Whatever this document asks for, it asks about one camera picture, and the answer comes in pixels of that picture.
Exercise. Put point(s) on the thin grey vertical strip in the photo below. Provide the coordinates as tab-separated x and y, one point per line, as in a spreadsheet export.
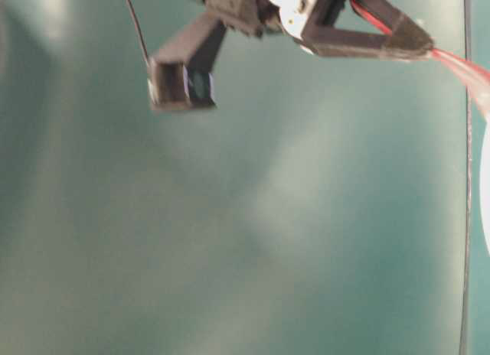
463	340

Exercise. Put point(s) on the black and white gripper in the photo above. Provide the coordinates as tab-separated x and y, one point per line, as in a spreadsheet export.
313	23

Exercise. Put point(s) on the red translucent plastic spoon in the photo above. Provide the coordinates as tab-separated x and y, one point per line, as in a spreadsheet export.
474	77

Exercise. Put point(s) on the white bowl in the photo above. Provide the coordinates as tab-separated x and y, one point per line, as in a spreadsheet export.
484	187

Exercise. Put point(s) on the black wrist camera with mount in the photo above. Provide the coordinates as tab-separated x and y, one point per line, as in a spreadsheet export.
180	71

